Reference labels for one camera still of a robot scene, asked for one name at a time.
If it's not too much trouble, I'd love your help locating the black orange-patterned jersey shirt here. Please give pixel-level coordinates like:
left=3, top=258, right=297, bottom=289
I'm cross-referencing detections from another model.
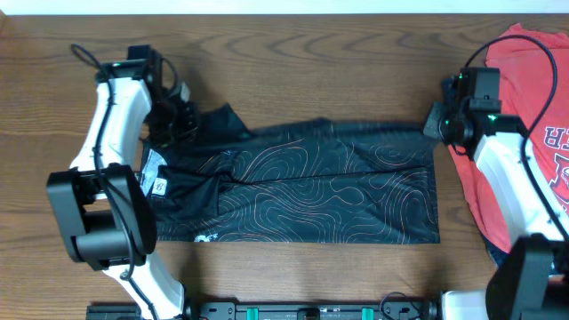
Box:
left=141, top=106, right=440, bottom=244

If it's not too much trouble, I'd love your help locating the red printed t-shirt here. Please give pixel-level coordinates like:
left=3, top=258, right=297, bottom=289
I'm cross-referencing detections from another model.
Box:
left=451, top=23, right=568, bottom=254

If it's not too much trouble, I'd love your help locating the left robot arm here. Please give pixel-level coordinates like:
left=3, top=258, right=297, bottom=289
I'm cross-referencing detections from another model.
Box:
left=46, top=77, right=199, bottom=319

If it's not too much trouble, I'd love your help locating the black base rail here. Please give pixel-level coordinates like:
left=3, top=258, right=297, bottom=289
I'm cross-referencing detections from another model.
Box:
left=86, top=291, right=441, bottom=320

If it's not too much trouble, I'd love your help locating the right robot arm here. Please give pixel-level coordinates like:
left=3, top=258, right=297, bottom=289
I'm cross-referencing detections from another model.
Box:
left=423, top=76, right=568, bottom=319

